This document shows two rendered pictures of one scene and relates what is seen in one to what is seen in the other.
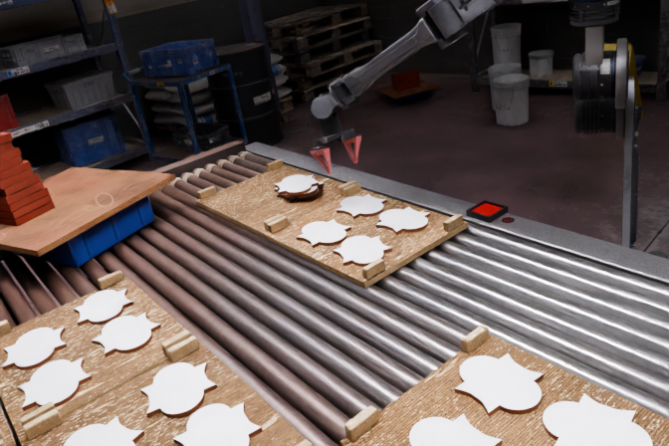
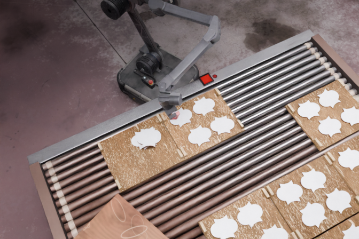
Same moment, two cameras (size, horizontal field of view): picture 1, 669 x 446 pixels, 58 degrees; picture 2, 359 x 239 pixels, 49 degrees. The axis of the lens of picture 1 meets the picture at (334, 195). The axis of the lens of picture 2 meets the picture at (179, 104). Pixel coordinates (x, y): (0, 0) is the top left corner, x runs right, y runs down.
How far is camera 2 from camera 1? 2.25 m
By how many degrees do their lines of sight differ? 65
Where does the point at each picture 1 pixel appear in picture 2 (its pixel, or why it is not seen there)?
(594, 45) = not seen: outside the picture
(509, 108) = not seen: outside the picture
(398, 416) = (314, 135)
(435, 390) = (306, 124)
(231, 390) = (293, 176)
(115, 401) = (289, 213)
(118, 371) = (273, 215)
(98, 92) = not seen: outside the picture
